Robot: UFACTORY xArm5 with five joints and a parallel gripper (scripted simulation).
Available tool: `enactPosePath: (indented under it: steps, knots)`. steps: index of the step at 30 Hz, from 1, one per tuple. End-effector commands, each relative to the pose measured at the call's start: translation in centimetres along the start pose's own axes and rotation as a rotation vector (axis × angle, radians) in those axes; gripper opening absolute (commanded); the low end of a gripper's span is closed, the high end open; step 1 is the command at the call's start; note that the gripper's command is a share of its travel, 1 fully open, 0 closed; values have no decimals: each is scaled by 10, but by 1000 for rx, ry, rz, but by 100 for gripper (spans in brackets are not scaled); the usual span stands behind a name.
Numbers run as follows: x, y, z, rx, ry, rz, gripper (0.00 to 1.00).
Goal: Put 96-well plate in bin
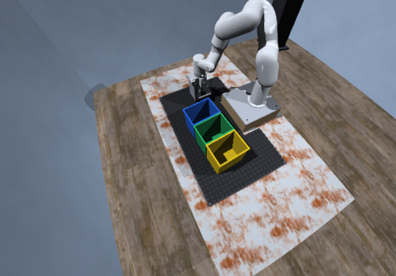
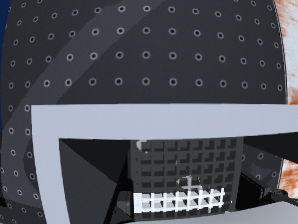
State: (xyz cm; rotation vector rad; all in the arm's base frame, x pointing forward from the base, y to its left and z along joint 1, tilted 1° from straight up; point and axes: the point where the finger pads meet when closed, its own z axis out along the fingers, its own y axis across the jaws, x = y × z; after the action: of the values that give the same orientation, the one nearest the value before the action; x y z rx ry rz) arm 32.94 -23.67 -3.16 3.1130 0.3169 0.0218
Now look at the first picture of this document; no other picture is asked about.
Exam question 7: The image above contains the green bin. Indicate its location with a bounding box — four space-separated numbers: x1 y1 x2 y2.
193 114 235 155

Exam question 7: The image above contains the yellow open-top bin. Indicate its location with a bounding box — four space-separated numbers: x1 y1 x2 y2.
206 130 250 174

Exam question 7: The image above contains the blue open bin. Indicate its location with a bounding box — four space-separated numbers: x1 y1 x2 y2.
183 98 221 139

